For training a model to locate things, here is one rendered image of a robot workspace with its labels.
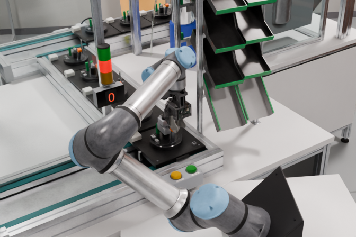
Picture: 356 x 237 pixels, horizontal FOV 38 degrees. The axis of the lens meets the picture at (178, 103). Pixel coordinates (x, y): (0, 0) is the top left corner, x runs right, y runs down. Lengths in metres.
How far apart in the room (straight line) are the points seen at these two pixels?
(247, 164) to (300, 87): 1.22
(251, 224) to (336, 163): 2.17
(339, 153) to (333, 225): 1.94
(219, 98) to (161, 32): 1.24
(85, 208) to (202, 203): 0.48
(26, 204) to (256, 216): 0.86
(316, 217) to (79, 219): 0.87
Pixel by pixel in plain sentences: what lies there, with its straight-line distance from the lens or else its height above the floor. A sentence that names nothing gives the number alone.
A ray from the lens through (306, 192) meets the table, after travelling 2.12.
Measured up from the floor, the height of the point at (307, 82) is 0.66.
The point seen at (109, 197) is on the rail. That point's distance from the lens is 1.93.
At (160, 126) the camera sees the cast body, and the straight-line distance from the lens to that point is 2.13.
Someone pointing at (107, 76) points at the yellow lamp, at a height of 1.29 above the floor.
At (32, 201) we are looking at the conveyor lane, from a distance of 2.05.
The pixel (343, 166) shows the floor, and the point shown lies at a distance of 3.78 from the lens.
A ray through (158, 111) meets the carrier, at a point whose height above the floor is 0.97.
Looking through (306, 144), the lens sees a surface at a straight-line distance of 2.40.
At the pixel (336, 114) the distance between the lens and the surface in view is 3.77.
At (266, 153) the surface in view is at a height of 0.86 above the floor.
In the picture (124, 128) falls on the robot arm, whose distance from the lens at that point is 1.49.
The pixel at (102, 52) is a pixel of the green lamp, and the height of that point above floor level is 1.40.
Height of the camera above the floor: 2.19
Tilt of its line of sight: 30 degrees down
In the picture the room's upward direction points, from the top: 2 degrees counter-clockwise
